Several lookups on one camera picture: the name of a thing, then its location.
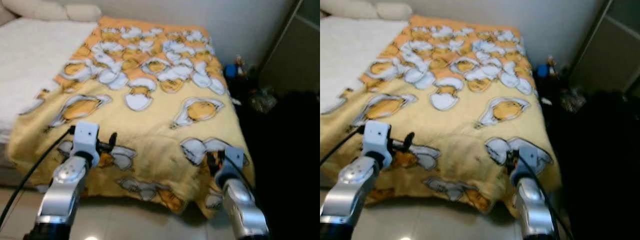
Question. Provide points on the yellow egg cartoon blanket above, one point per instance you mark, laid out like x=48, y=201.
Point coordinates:
x=470, y=135
x=160, y=135

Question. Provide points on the cream knotted bolster pillow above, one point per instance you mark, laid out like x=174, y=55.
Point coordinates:
x=50, y=10
x=365, y=9

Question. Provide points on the clear crumpled plastic bag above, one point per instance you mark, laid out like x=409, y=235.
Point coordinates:
x=573, y=100
x=262, y=101

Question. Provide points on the small blue container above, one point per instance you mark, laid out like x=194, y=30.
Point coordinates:
x=543, y=70
x=230, y=71

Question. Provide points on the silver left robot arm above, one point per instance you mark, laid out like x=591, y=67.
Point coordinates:
x=62, y=190
x=350, y=192

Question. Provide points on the small brown figurine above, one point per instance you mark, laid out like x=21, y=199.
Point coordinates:
x=240, y=64
x=552, y=64

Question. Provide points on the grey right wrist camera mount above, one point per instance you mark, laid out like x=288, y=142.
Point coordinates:
x=526, y=159
x=232, y=160

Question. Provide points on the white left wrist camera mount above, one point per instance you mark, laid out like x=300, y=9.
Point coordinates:
x=377, y=137
x=86, y=137

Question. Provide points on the white quilted mattress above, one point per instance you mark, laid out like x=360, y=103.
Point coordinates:
x=35, y=65
x=350, y=60

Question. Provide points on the large black bag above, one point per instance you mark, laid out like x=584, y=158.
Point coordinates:
x=290, y=165
x=600, y=165

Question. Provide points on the grey wardrobe sliding doors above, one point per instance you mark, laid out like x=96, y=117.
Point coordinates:
x=295, y=45
x=610, y=45

